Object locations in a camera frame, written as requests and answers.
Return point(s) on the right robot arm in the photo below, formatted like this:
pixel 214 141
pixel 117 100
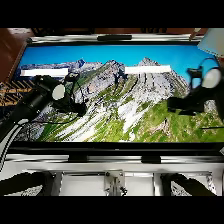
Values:
pixel 206 95

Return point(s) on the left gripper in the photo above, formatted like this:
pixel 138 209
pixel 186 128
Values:
pixel 76 108

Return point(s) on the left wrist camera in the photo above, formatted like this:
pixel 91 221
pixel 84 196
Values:
pixel 72 78

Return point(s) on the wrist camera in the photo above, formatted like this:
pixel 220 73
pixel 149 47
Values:
pixel 195 73
pixel 72 78

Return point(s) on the silver frame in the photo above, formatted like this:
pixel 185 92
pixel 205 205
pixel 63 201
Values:
pixel 116 164

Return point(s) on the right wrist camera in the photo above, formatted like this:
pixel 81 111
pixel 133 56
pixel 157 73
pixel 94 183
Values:
pixel 195 73

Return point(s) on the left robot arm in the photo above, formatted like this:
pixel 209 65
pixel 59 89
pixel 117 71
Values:
pixel 33 100

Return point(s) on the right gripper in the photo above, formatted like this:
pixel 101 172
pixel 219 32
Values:
pixel 185 105

